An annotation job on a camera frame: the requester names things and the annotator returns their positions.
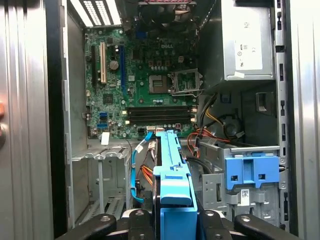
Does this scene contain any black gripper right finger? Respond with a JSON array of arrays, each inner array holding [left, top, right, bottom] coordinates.
[[198, 209, 299, 240]]

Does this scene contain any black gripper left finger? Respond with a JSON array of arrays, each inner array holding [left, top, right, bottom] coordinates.
[[57, 190, 154, 240]]

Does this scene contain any hard disk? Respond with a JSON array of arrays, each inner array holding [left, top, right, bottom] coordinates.
[[152, 129, 200, 240]]

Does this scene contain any blue data wire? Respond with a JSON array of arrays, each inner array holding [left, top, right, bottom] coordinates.
[[129, 131, 154, 205]]

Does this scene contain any orange power wire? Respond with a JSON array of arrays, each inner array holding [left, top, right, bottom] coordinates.
[[141, 163, 155, 186]]

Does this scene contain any grey metal disk bay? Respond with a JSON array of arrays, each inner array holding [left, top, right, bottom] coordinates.
[[71, 146, 132, 226]]

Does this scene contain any grey metal drive cage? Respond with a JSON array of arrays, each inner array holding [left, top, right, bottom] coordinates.
[[199, 142, 288, 223]]

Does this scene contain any black RAM slot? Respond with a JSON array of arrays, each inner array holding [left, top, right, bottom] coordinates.
[[124, 119, 198, 125], [124, 111, 198, 117], [124, 115, 198, 121], [124, 106, 198, 112]]

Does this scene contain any green motherboard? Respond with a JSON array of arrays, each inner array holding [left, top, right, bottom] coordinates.
[[83, 27, 201, 140]]

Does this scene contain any black open PC case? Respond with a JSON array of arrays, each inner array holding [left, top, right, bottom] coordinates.
[[44, 0, 300, 240]]

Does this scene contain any CPU socket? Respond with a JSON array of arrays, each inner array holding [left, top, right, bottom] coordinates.
[[148, 74, 169, 94]]

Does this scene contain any metal socket cover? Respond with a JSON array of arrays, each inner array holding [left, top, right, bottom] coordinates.
[[169, 71, 203, 94]]

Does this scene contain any blue expansion slot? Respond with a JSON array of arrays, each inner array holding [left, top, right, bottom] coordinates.
[[119, 44, 128, 98]]

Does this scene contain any black expansion slot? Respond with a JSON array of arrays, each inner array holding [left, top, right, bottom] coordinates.
[[90, 45, 99, 89]]

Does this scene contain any white expansion slot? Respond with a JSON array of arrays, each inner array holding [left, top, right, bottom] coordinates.
[[99, 41, 108, 85]]

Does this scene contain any grey power supply unit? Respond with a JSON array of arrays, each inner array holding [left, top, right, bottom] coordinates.
[[222, 0, 276, 81]]

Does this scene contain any black case fan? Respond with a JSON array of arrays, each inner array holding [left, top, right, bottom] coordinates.
[[136, 0, 199, 33]]

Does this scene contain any blue plastic drive bracket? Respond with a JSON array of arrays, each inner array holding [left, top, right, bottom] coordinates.
[[224, 154, 281, 192]]

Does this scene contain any red orange wire bundle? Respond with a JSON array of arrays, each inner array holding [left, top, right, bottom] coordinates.
[[187, 128, 231, 158]]

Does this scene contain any yellow black wire bundle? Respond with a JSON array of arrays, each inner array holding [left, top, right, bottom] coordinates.
[[204, 109, 226, 126]]

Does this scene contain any wire locking lever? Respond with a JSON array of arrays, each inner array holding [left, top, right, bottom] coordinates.
[[171, 91, 204, 98]]

